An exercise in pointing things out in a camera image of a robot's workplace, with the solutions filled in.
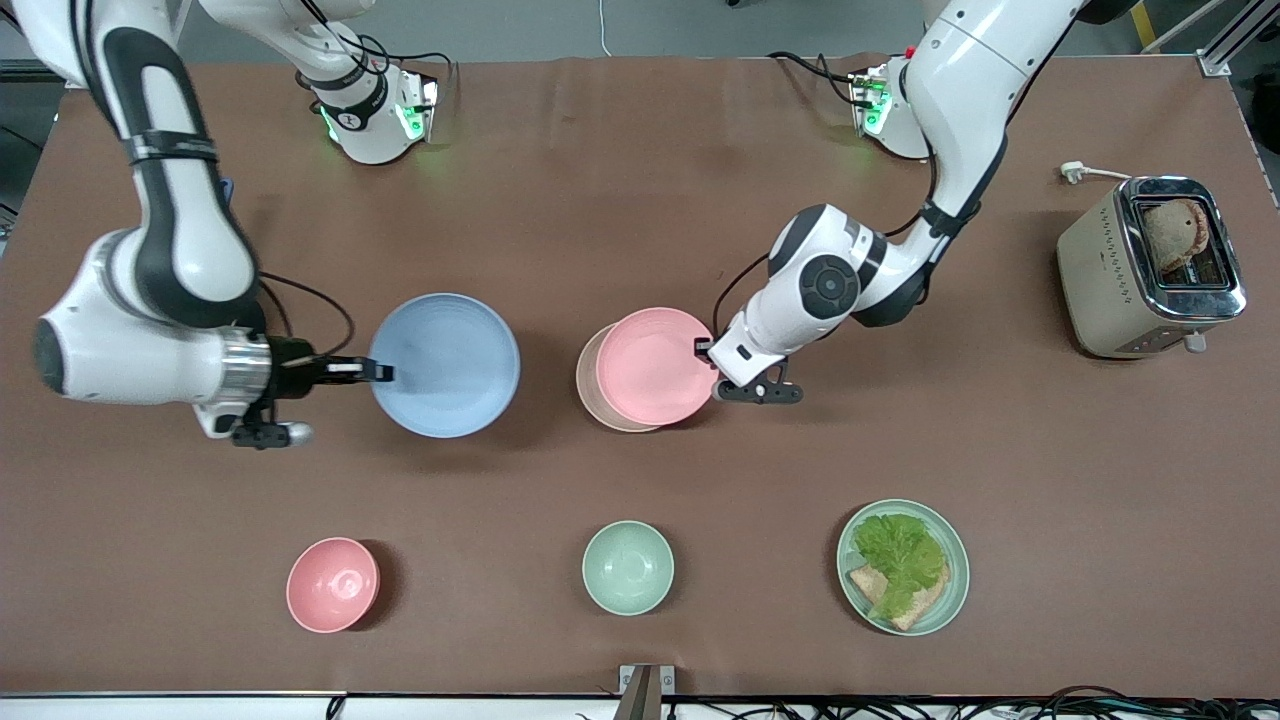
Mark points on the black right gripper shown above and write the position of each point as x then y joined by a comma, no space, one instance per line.
293,362

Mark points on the pink shallow bowl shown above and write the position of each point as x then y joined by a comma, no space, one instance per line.
655,368

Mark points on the blue shallow bowl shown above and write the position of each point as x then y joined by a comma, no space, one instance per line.
445,365

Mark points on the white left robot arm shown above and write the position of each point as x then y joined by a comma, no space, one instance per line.
960,90

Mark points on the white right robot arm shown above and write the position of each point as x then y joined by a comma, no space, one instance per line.
130,350

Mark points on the beige shallow bowl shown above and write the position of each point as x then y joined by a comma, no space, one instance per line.
588,385

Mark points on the brown table cover sheet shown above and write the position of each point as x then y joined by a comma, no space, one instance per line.
500,220

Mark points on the small deep pink bowl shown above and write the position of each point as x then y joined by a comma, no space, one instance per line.
332,585

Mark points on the small deep green bowl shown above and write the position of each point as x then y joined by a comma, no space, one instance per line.
628,567

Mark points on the green lit base connector box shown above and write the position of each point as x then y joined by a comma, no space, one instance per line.
418,105
870,100

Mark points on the green lettuce leaf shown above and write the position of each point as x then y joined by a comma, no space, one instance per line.
900,555

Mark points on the brown bread slice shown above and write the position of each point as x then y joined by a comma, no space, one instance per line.
925,603

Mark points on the green plate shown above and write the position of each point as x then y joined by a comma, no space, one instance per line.
955,585

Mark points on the beige chrome toaster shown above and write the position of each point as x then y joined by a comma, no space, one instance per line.
1095,270

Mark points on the white power plug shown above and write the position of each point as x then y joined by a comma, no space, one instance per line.
1074,172

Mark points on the brown toast slice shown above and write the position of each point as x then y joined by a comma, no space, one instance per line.
1175,232

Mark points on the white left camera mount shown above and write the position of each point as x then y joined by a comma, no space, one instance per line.
755,345

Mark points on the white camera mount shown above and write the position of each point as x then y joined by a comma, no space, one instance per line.
220,420
755,345

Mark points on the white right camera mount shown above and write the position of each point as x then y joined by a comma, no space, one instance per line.
220,420

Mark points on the grey metal camera bracket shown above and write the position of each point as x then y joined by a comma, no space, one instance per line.
645,692

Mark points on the aluminium frame profile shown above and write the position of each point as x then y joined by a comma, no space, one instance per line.
1235,40

